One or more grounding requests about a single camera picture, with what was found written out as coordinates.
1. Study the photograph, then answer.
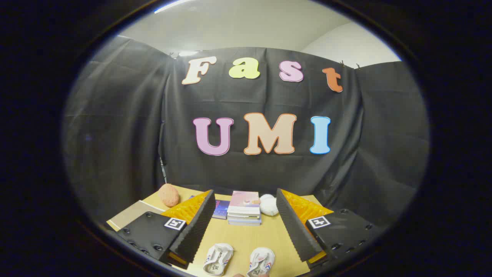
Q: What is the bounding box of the white crumpled soft object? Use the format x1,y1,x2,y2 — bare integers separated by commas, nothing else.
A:
259,194,279,217

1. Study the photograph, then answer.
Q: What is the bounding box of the orange porous ball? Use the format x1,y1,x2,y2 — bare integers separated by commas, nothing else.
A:
158,184,180,208

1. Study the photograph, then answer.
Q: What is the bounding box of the black backdrop cloth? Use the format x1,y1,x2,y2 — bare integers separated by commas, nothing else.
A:
63,36,430,228

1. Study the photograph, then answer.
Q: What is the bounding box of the dark blue book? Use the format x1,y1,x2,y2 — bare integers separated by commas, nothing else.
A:
212,200,231,220

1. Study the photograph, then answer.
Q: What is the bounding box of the pink cover book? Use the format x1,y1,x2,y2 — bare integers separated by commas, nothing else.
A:
229,191,261,209

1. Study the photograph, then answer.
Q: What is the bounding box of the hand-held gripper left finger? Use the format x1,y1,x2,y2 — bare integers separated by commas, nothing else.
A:
115,189,216,270

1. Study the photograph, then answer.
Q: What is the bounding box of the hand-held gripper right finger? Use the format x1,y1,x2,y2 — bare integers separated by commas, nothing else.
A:
276,188,380,269

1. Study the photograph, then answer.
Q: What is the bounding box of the white book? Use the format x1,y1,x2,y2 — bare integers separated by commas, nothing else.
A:
227,206,263,226

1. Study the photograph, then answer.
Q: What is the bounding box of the white shoe with striped sides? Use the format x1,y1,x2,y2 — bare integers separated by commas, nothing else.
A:
246,247,276,277
203,243,234,276

